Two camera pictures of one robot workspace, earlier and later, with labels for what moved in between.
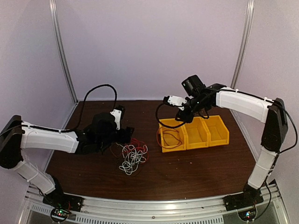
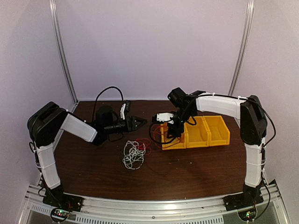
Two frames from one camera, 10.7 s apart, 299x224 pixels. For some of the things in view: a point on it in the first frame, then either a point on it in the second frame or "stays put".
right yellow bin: (218, 133) stays put
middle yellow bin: (196, 134) stays put
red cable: (168, 138) to (152, 131)
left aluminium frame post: (53, 10) stays put
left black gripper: (125, 135) to (131, 124)
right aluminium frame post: (248, 21) stays put
